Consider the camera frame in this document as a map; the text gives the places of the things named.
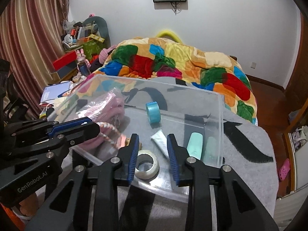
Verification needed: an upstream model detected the pink white braided rope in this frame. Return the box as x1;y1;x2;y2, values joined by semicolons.
96;121;132;150

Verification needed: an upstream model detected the white ointment tube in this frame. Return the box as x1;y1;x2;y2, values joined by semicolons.
151;129;169;159

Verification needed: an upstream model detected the blue ribbon roll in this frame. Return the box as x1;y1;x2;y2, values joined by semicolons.
146;101;161;124

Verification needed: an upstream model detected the person's left hand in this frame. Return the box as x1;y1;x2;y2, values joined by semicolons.
19;193;39;217

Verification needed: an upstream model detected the clear plastic storage box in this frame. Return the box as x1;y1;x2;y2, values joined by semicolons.
49;74;224;202

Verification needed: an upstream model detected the light blue book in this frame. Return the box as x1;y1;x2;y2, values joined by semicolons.
40;81;71;105

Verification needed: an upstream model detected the pink bunny doll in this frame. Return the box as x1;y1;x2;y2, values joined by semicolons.
76;49;91;77

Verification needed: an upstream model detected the red box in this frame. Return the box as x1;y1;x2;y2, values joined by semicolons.
52;50;77;71

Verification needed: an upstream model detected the pink knit hat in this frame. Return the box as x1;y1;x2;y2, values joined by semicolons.
99;45;116;65

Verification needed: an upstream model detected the green gift box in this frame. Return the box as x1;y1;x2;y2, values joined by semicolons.
82;39;106;61

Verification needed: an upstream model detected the colourful patchwork quilt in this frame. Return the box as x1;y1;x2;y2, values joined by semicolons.
89;38;257;124

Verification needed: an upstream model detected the pink croc shoe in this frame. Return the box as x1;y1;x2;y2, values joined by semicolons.
278;159;290;182

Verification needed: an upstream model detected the grey green chair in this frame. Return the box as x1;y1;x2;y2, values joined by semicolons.
84;16;111;48

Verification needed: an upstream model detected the striped pink beige curtain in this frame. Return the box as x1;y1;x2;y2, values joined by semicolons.
1;0;69;117

